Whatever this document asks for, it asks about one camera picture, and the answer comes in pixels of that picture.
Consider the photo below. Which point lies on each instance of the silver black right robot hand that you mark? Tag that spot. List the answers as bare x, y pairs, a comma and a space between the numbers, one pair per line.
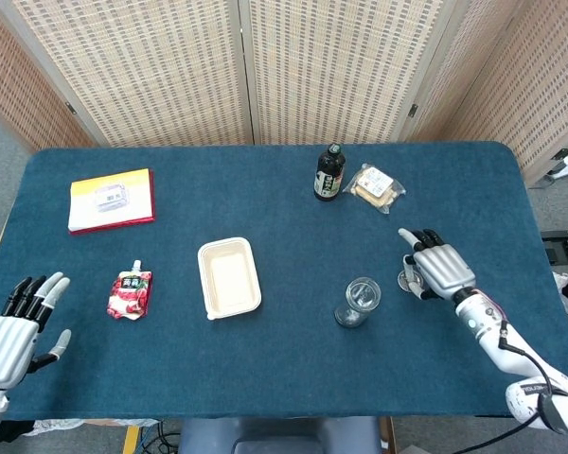
442, 269

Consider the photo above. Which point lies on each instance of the yellow white book red cover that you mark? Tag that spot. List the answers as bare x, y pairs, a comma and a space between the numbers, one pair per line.
137, 203

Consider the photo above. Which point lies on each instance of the dark tea bottle black cap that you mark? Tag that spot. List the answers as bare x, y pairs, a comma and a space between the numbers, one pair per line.
329, 179

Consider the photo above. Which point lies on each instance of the beige plastic food container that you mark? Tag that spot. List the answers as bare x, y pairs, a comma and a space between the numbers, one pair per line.
229, 279

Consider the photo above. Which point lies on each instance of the blue tablecloth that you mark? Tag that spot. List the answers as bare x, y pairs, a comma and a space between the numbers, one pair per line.
284, 369

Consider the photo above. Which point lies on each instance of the clear bag of biscuits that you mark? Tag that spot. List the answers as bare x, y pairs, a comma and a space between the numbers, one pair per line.
374, 186

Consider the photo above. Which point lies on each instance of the woven folding screen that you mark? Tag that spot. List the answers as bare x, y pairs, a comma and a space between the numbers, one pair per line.
170, 71

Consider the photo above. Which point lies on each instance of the clear glass jar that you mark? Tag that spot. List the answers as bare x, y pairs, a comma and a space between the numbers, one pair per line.
357, 302

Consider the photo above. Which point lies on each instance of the red jelly drink pouch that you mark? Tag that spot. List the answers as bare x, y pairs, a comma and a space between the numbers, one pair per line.
130, 293

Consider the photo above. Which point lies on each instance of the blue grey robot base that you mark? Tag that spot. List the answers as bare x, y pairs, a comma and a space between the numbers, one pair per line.
279, 437

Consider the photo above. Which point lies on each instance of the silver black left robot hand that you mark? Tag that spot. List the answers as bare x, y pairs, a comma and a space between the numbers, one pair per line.
5, 345

